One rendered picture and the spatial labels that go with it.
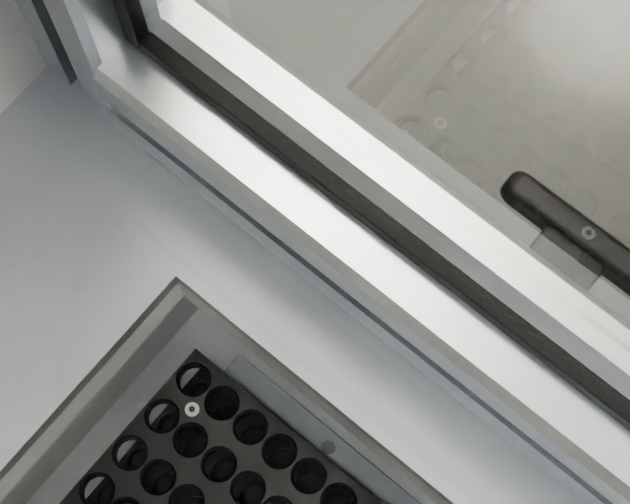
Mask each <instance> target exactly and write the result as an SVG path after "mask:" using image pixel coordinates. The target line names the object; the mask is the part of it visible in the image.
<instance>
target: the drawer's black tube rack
mask: <svg viewBox="0 0 630 504"><path fill-rule="evenodd" d="M208 384H209V375H208V374H207V373H206V372H205V371H204V370H202V369H199V370H198V371H197V373H196V374H195V375H194V376H193V377H192V378H191V379H190V381H189V382H188V383H187V384H186V385H185V386H184V387H183V389H182V390H183V391H184V392H185V393H187V394H190V395H197V394H200V393H202V392H203V391H204V390H205V389H206V388H207V386H208ZM160 404H169V405H168V406H167V407H166V408H165V409H164V410H163V411H162V413H161V414H160V415H159V416H158V417H157V418H156V419H155V421H154V422H153V423H152V424H151V425H150V423H149V416H150V413H151V411H152V410H153V408H154V407H156V406H157V405H160ZM236 408H237V399H236V397H235V396H234V395H233V394H232V393H230V392H226V391H221V392H218V393H216V394H214V395H213V396H212V397H211V399H210V401H209V404H208V409H209V412H210V414H211V415H213V416H214V417H216V418H219V419H224V418H228V417H230V416H231V415H233V413H234V412H235V410H236ZM198 413H199V406H198V404H197V403H195V402H190V403H188V404H187V405H186V404H185V403H184V402H183V401H181V400H180V399H179V398H178V397H177V396H176V395H174V394H173V393H172V392H171V391H170V390H168V389H167V388H166V387H165V386H164V385H163V386H162V387H161V388H160V390H159V391H158V392H157V393H156V394H155V395H154V396H153V398H152V399H151V400H150V401H149V402H148V403H147V404H146V406H145V407H144V408H143V409H142V410H141V411H140V412H139V413H138V415H137V416H136V417H135V418H134V419H133V420H132V421H131V423H130V424H129V425H128V426H127V427H126V428H125V429H124V431H123V432H122V433H121V434H120V435H119V436H118V437H117V439H116V440H115V441H114V442H113V443H112V444H111V445H110V446H109V448H108V449H107V450H106V451H105V452H104V453H103V454H102V456H101V457H100V458H99V459H98V460H97V461H96V462H95V464H94V465H93V466H92V467H91V468H90V469H89V470H88V472H87V473H86V474H85V475H84V476H83V477H82V478H81V479H80V481H79V482H78V483H77V484H76V485H75V486H74V487H73V489H72V490H71V491H70V492H69V493H68V494H67V495H66V497H65V498H64V499H63V500H62V501H61V502H60V503H59V504H303V503H302V502H301V501H300V500H299V499H297V498H296V497H295V496H294V495H293V494H292V493H290V492H289V491H288V490H287V489H286V488H284V487H283V486H282V485H281V484H280V483H279V482H277V481H276V480H275V479H274V478H273V477H271V476H270V475H269V474H268V473H267V472H266V471H264V470H263V469H262V468H261V467H260V466H258V465H257V464H256V463H255V462H254V461H252V460H251V459H250V458H249V457H248V456H247V455H245V454H244V453H243V452H242V451H241V450H239V449H238V448H237V447H236V446H235V445H234V444H232V443H231V442H230V441H229V440H228V439H226V438H225V437H224V436H223V435H222V434H221V433H219V432H218V431H217V430H216V429H215V428H213V427H212V426H211V425H210V424H209V423H208V422H206V421H205V420H204V419H203V418H202V417H200V416H199V415H198ZM265 431H266V424H265V422H264V420H263V419H262V418H260V417H259V416H256V415H247V416H245V417H243V418H242V419H241V420H240V421H239V422H238V424H237V429H236V432H237V435H238V437H239V438H240V439H241V440H242V441H244V442H248V443H253V442H257V441H259V440H260V439H261V438H262V437H263V436H264V434H265ZM129 440H137V441H136V442H135V443H134V445H133V446H132V447H131V448H130V449H129V450H128V451H127V453H126V454H125V455H124V456H123V457H122V458H121V460H120V461H119V462H118V460H117V452H118V449H119V447H120V446H121V445H122V444H123V443H124V442H126V441H129ZM294 455H295V449H294V446H293V445H292V444H291V443H290V442H289V441H288V440H286V439H275V440H273V441H271V442H270V443H269V444H268V445H267V447H266V450H265V458H266V460H267V461H268V463H270V464H271V465H273V466H275V467H284V466H286V465H288V464H289V463H291V461H292V460H293V458H294ZM96 477H105V478H104V479H103V480H102V481H101V482H100V484H99V485H98V486H97V487H96V488H95V489H94V490H93V492H92V493H91V494H90V495H89V496H88V497H87V498H85V494H84V493H85V488H86V486H87V484H88V483H89V481H91V480H92V479H94V478H96ZM323 481H324V473H323V471H322V469H321V468H320V467H319V466H318V465H316V464H314V463H304V464H302V465H300V466H299V467H298V468H297V469H296V471H295V473H294V482H295V484H296V486H297V487H298V488H299V489H301V490H303V491H306V492H312V491H315V490H317V489H318V488H320V486H321V485H322V483H323ZM323 504H354V500H353V497H352V494H351V493H350V492H349V491H348V490H347V489H345V488H342V487H335V488H332V489H330V490H329V491H327V493H326V494H325V496H324V499H323Z"/></svg>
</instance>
